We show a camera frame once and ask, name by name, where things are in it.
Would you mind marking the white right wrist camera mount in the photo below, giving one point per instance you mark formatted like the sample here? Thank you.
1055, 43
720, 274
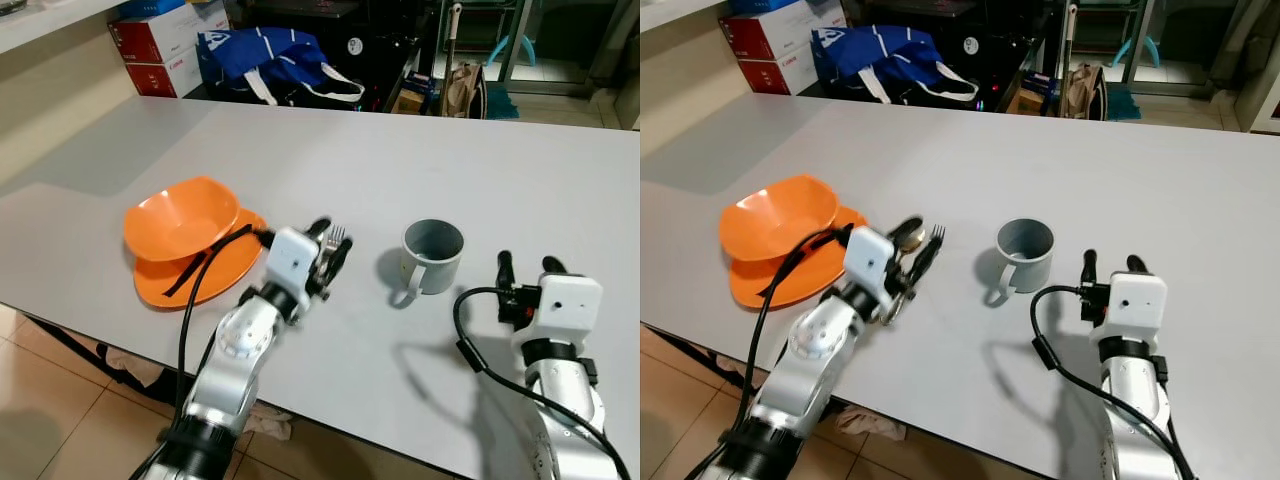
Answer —
1138, 300
565, 305

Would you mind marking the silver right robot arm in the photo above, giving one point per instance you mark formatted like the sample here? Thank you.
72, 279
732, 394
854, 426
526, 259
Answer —
565, 420
1135, 410

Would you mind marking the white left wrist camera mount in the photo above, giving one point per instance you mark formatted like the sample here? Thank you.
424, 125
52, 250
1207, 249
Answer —
290, 258
868, 257

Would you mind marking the blue white fabric bag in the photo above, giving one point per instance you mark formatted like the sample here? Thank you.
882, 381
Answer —
265, 60
880, 58

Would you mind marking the grey plastic mug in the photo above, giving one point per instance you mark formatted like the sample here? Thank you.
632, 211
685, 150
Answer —
432, 262
1025, 262

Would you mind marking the orange plastic bowl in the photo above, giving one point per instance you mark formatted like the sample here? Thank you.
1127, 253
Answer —
175, 215
775, 212

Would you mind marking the brown paper bag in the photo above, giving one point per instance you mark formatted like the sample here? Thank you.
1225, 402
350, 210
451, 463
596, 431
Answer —
1082, 92
463, 92

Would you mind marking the golden metal spoon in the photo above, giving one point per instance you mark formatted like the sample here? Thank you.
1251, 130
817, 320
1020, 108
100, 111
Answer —
908, 240

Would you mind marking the orange plastic plate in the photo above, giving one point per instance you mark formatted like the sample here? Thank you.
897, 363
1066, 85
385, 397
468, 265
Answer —
800, 280
225, 268

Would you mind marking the large red white cardboard box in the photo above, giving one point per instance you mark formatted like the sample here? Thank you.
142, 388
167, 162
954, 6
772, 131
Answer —
775, 38
160, 35

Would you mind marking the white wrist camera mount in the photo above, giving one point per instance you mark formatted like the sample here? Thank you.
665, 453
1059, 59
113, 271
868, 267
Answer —
868, 257
1138, 300
290, 258
565, 305

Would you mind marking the teal floor mat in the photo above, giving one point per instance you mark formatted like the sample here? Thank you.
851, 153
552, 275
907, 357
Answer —
1122, 102
502, 102

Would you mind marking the small red white cardboard box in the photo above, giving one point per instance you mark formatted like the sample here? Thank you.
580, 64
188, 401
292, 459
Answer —
158, 80
775, 78

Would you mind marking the pale crumpled floor cloth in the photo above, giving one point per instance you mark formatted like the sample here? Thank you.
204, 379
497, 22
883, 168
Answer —
868, 422
270, 422

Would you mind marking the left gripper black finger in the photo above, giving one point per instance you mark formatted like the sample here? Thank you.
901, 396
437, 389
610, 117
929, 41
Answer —
925, 263
340, 262
320, 227
910, 224

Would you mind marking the blue flat box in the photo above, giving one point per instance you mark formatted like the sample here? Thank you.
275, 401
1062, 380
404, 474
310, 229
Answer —
150, 8
765, 5

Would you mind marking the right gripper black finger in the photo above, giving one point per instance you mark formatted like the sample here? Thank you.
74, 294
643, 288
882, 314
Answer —
1089, 270
507, 272
1137, 265
554, 267

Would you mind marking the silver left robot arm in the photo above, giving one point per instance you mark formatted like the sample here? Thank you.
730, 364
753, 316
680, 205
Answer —
815, 345
235, 345

